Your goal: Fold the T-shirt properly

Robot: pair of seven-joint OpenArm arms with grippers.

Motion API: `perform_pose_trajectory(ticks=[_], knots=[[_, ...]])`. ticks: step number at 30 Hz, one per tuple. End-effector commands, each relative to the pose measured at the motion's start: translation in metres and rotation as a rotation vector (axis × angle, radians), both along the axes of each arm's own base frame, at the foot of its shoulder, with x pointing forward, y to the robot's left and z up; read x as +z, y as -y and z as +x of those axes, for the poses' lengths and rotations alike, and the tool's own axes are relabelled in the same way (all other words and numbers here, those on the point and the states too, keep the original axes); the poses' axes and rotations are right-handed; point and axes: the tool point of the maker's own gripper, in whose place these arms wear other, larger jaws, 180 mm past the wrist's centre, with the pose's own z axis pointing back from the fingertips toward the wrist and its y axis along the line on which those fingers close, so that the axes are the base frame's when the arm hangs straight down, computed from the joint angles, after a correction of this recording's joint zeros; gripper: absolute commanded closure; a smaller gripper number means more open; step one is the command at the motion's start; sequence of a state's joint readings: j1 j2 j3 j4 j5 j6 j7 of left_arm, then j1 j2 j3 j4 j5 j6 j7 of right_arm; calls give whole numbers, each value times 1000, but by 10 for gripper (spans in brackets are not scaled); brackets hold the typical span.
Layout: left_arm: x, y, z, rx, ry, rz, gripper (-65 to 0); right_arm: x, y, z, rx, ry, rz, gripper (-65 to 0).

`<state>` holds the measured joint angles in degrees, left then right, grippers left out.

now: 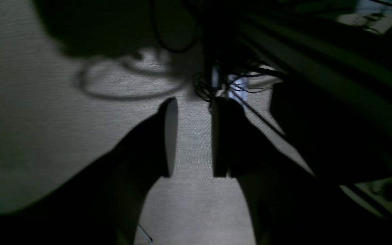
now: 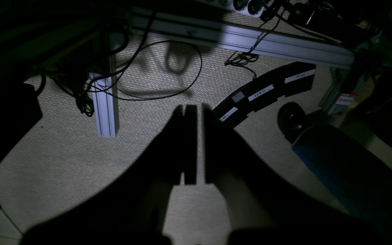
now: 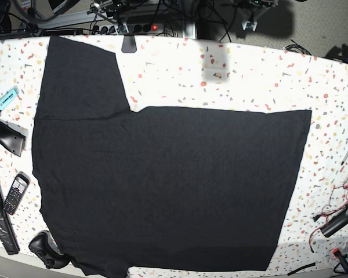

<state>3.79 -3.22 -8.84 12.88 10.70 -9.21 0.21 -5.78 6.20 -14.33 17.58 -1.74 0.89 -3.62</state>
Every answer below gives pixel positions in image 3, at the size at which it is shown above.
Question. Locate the black cable strip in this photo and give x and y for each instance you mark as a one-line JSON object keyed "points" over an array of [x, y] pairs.
{"points": [[301, 268]]}

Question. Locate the grey power strip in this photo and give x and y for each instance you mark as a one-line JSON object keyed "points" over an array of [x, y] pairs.
{"points": [[135, 28]]}

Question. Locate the red black clamp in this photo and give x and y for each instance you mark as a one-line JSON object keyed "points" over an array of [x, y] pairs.
{"points": [[342, 260]]}

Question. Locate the black cylinder with wires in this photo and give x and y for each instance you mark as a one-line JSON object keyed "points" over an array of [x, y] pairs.
{"points": [[337, 223]]}

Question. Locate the turquoise Stabilo Boss highlighter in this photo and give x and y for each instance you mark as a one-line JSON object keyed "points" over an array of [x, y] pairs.
{"points": [[8, 97]]}

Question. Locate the black T-shirt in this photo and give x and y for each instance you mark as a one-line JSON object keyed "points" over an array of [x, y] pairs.
{"points": [[167, 187]]}

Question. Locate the grey camera stand base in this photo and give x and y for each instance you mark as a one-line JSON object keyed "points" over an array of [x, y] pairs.
{"points": [[129, 44]]}

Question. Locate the black cordless phone handset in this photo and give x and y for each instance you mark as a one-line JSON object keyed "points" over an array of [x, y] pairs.
{"points": [[16, 193]]}

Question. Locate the black game controller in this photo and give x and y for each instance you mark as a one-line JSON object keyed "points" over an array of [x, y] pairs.
{"points": [[40, 246]]}

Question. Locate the black handheld device left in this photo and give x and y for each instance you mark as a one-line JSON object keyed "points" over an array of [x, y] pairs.
{"points": [[13, 137]]}

